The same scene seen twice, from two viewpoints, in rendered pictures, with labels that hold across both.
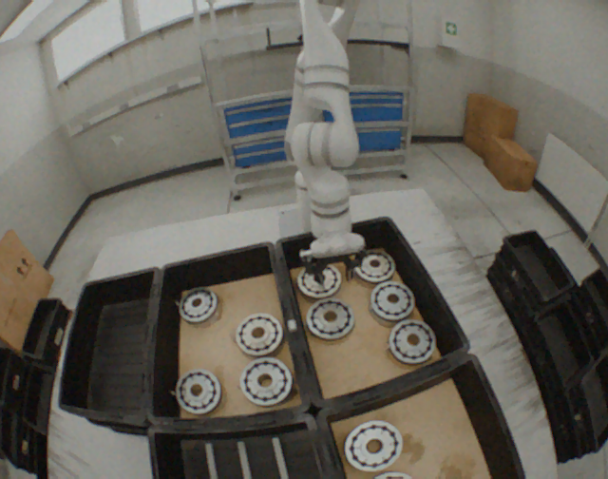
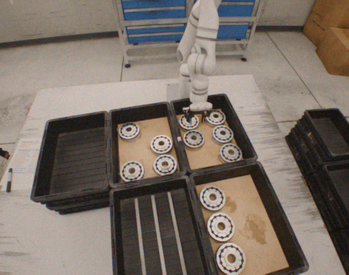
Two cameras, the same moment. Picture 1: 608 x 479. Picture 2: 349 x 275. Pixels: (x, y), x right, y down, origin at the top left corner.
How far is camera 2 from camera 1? 0.36 m
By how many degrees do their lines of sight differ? 12
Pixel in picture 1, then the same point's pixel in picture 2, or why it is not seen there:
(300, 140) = (192, 63)
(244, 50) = not seen: outside the picture
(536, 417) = (314, 222)
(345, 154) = (209, 71)
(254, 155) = (141, 36)
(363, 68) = not seen: outside the picture
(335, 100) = (209, 47)
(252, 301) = (156, 130)
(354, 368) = (203, 162)
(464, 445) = (258, 210)
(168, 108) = not seen: outside the picture
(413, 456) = (231, 209)
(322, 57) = (207, 23)
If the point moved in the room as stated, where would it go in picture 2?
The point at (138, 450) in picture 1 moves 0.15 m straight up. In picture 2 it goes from (79, 222) to (64, 214)
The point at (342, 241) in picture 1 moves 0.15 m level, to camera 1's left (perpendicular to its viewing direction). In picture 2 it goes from (203, 105) to (166, 107)
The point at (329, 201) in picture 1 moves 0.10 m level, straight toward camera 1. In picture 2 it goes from (199, 88) to (200, 107)
